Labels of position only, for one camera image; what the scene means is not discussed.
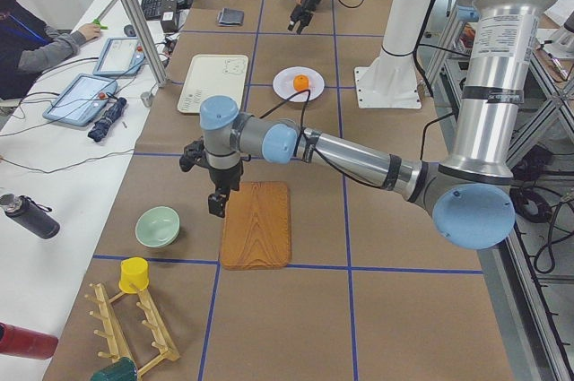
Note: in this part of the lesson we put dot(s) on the near teach pendant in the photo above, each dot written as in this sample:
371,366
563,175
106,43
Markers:
81,101

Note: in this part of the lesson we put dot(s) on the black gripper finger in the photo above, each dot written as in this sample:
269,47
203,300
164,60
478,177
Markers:
298,25
217,204

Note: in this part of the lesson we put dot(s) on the aluminium frame post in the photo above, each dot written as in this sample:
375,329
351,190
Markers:
136,17

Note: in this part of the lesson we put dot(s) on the cream bear tray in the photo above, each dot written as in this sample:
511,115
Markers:
212,75

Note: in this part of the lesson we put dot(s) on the wooden cup rack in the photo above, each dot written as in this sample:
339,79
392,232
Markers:
132,329

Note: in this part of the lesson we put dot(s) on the yellow cup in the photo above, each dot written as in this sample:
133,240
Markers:
134,275

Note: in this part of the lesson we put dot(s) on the teach pendant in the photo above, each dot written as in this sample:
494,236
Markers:
81,101
120,57

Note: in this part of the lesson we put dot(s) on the dark green cup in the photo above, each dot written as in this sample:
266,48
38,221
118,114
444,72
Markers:
122,370

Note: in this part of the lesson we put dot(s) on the dark blue folded umbrella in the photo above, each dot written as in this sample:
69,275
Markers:
110,116

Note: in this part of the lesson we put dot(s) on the white plate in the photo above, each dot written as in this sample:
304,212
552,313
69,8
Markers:
282,83

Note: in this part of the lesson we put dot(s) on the small metal cylinder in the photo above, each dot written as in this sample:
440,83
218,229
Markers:
147,98

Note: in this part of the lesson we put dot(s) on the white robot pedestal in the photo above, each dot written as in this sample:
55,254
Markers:
399,31

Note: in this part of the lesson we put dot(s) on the orange fruit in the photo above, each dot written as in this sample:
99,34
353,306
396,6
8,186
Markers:
300,82

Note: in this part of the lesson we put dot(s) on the red bottle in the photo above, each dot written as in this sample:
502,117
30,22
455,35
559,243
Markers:
21,342

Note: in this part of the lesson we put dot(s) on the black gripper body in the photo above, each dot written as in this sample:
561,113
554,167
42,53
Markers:
307,0
225,176

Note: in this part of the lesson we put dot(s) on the far teach pendant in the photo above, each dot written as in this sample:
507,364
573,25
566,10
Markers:
120,57

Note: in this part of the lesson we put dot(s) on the seated person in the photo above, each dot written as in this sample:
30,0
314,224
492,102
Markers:
29,46

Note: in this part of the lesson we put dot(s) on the wooden cutting board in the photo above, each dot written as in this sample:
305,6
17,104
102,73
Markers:
256,231

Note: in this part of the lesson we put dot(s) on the green bowl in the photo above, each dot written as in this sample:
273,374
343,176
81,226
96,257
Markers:
157,227

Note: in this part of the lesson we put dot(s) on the grey folded cloth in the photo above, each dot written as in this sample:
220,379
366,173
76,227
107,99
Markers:
230,17

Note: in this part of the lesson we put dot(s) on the black bottle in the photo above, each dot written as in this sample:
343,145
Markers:
32,216

